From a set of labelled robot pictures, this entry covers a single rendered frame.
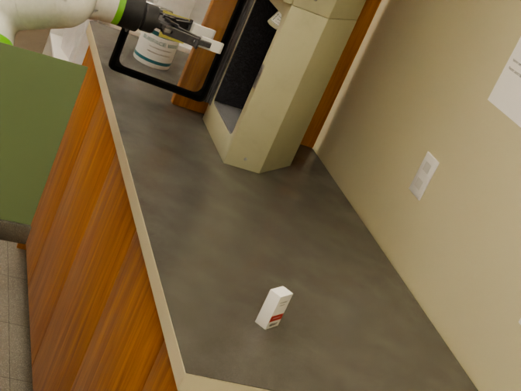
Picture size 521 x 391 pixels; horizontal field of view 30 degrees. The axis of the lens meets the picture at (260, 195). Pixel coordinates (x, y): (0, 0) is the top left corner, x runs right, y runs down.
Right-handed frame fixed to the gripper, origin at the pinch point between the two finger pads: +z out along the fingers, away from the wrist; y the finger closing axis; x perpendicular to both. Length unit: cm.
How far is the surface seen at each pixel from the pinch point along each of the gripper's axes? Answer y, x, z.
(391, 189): -29, 16, 55
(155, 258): -80, 28, -18
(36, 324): 9, 106, -15
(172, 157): -20.8, 28.0, -4.1
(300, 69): -14.3, -3.8, 21.6
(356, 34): 23, -11, 49
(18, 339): 23, 122, -15
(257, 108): -14.3, 10.1, 14.8
